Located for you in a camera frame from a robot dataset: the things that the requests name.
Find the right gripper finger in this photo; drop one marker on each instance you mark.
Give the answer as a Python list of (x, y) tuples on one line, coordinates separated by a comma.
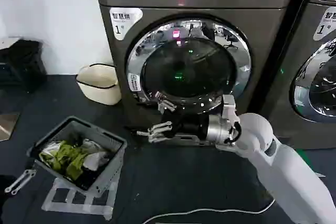
[(166, 103), (158, 130)]

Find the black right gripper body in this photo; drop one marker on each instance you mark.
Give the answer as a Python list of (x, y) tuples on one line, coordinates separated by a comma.
[(187, 127)]

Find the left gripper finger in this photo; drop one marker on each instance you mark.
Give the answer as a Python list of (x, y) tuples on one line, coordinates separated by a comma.
[(21, 180)]

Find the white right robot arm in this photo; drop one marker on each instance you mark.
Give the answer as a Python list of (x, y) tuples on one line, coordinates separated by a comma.
[(286, 166)]

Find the small white door label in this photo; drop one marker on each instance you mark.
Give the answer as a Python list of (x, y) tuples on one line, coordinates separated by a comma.
[(134, 83)]

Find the round glass dryer door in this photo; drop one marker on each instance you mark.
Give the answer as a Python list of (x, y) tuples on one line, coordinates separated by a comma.
[(189, 66), (320, 85)]

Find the green cloth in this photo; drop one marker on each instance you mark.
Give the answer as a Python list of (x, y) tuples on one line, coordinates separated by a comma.
[(65, 158)]

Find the metal floor plate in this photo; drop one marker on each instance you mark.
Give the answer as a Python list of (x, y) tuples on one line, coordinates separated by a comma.
[(8, 125)]

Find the grey plastic laundry basket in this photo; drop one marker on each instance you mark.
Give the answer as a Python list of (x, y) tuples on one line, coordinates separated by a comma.
[(110, 161)]

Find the white cloth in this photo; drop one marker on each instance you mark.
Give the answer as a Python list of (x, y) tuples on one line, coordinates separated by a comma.
[(95, 155)]

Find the cream bin with black rim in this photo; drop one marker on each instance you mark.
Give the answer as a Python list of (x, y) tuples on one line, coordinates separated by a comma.
[(98, 85)]

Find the grey dryer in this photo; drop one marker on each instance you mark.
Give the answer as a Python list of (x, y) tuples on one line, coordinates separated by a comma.
[(294, 51), (110, 58)]

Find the white number sticker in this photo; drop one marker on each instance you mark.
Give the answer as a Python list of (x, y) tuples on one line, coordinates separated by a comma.
[(126, 22), (326, 22)]

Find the black plastic crate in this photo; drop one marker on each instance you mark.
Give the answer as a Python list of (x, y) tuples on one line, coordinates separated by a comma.
[(23, 66)]

